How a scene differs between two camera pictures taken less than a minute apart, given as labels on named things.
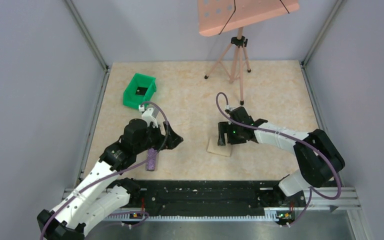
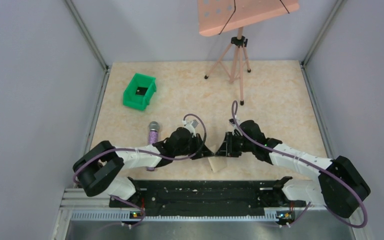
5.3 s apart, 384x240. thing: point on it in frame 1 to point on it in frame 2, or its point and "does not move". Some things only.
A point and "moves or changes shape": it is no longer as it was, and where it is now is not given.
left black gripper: (167, 139) to (198, 145)
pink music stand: (218, 16) does not move
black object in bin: (141, 91) does not move
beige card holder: (213, 147) moves or changes shape
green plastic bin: (130, 99) does not move
